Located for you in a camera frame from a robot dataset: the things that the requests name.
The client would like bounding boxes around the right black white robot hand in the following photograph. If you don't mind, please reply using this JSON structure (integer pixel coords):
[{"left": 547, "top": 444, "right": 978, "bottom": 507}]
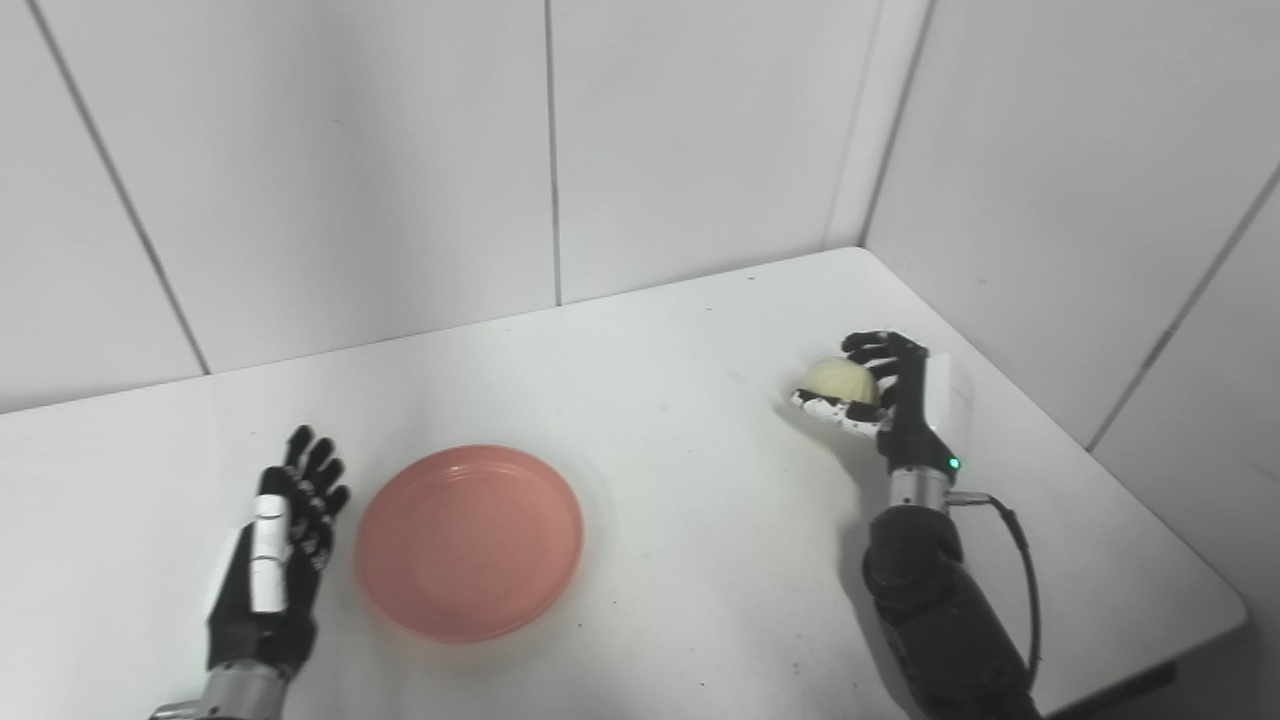
[{"left": 791, "top": 330, "right": 976, "bottom": 480}]

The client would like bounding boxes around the pink round plate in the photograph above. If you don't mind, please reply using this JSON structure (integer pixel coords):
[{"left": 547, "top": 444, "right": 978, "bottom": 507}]
[{"left": 355, "top": 445, "right": 586, "bottom": 644}]

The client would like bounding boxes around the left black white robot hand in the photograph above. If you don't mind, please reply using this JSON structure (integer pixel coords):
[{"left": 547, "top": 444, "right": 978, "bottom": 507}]
[{"left": 205, "top": 425, "right": 352, "bottom": 683}]

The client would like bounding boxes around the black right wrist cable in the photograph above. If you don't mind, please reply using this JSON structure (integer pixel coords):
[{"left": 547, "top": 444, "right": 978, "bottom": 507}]
[{"left": 946, "top": 490, "right": 1043, "bottom": 693}]

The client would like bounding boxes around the white steamed bun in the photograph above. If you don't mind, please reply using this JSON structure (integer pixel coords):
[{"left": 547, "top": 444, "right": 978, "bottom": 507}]
[{"left": 805, "top": 357, "right": 883, "bottom": 406}]

